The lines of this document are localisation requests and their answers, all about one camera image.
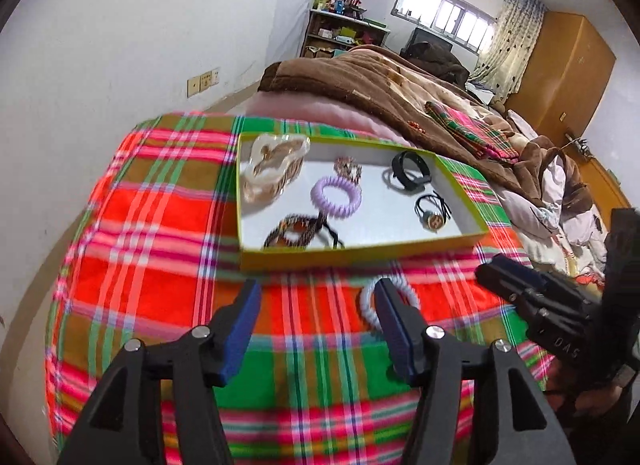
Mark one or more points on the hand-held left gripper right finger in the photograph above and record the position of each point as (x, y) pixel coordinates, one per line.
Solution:
(395, 330)

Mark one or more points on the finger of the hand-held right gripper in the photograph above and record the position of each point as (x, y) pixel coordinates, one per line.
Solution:
(500, 285)
(530, 275)

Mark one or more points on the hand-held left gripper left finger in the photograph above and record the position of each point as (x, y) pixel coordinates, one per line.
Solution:
(240, 330)

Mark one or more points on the yellow-green cardboard box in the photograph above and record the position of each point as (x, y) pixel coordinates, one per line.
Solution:
(360, 250)

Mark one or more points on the white hair claw clip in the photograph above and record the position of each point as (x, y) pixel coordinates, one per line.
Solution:
(272, 170)

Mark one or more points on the brown rhinestone hair clip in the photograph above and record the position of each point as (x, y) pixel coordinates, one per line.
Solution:
(348, 168)

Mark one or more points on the person's right hand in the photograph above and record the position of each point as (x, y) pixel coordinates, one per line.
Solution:
(582, 397)

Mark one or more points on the white duvet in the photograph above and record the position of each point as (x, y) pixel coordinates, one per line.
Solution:
(550, 225)

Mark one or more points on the wooden bedside furniture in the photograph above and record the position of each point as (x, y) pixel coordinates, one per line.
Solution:
(597, 180)

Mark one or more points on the plaid bed sheet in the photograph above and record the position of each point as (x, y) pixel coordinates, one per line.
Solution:
(150, 225)

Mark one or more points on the folded plaid cloth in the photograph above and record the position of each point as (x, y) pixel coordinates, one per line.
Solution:
(475, 130)

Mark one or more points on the wooden wardrobe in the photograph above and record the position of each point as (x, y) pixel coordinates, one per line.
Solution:
(570, 75)

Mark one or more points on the pink bed sheet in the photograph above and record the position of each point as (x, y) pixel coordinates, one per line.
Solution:
(320, 115)

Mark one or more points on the dark clothing pile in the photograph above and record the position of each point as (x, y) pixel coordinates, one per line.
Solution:
(440, 62)

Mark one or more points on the patterned curtain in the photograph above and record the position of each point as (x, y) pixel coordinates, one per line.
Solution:
(512, 40)

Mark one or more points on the brown blanket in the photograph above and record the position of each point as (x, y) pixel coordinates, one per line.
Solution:
(360, 80)

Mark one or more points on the black television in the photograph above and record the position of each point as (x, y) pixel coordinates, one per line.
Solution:
(427, 40)

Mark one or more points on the window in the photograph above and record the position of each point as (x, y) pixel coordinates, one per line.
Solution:
(442, 15)

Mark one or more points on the wooden shelf unit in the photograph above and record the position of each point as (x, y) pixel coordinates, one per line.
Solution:
(345, 37)

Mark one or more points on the wall socket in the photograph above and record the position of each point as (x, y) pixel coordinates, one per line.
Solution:
(203, 82)

